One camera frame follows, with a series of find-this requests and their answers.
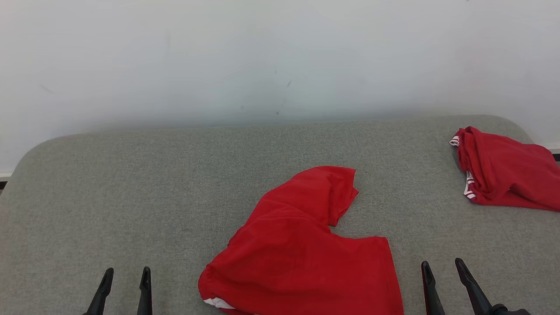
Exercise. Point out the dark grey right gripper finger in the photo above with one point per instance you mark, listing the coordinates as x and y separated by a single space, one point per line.
474 291
432 293

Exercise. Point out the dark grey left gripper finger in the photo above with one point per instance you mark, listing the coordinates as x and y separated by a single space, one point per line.
101 293
145 293

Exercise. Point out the red Bulls 23 jersey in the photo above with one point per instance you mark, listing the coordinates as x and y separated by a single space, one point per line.
507 175

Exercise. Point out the red basketball shorts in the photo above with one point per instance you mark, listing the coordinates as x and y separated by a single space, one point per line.
297 245

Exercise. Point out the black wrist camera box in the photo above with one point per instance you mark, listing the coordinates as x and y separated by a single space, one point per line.
518 312

